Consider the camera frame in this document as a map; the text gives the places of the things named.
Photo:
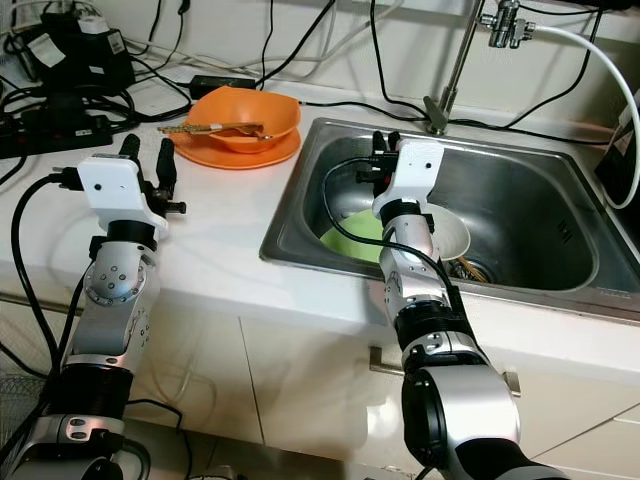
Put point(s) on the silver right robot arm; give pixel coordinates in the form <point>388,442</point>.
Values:
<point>470,400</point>

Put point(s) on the white cabinet drawer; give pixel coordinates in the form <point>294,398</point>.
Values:
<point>310,400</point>

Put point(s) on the black plug adapter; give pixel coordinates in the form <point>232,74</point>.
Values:
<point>72,105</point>

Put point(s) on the white bowl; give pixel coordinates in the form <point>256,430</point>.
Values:
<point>452,232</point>

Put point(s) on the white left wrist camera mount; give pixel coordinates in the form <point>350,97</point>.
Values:
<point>115,190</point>

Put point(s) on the grey floor fan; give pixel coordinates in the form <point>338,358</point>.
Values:
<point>15,420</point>

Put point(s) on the orange bowl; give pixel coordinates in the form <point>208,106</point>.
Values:
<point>245,110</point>

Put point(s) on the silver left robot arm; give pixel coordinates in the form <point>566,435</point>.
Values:
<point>115,330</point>

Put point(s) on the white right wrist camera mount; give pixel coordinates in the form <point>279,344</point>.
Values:
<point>415,170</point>

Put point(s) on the black charging dock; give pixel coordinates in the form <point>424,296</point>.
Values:
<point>80,50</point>

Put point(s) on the steel sink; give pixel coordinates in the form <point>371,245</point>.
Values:
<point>540,190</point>

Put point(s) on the black power brick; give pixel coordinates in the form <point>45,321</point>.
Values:
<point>225,84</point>

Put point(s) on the green plate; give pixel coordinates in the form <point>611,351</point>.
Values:
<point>350,235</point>

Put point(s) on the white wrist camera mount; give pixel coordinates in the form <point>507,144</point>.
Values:
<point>115,190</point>
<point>415,170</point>

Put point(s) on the black power strip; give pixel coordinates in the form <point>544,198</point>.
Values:
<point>50,133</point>

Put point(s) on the orange plate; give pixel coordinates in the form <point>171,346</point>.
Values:
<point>240,158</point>

